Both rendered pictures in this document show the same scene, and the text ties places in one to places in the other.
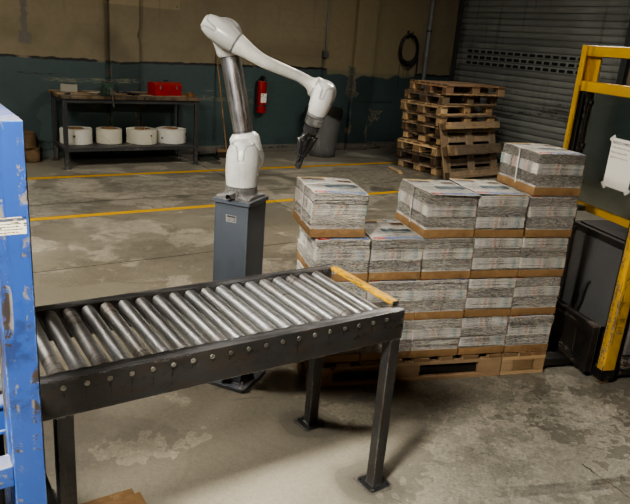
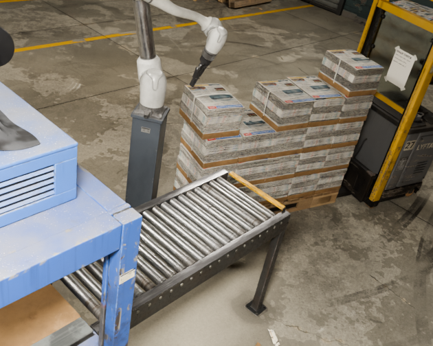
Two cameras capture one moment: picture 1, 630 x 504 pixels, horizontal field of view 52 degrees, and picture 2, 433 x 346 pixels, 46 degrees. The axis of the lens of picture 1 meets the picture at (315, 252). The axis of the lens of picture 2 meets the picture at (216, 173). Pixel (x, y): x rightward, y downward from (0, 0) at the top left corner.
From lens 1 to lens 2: 1.15 m
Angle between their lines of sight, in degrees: 22
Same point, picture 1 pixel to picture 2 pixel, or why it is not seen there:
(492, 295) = (313, 161)
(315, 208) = (207, 119)
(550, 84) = not seen: outside the picture
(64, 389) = not seen: hidden behind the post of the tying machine
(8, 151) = (132, 236)
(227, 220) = (142, 130)
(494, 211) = (322, 109)
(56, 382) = not seen: hidden behind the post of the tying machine
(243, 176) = (157, 99)
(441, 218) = (289, 117)
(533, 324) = (334, 175)
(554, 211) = (359, 106)
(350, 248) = (229, 143)
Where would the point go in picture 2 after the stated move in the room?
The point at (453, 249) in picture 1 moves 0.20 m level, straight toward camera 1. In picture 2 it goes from (293, 136) to (297, 150)
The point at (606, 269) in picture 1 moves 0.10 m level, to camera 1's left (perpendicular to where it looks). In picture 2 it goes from (379, 133) to (369, 132)
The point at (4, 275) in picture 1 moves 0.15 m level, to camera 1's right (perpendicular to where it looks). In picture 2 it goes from (119, 303) to (164, 301)
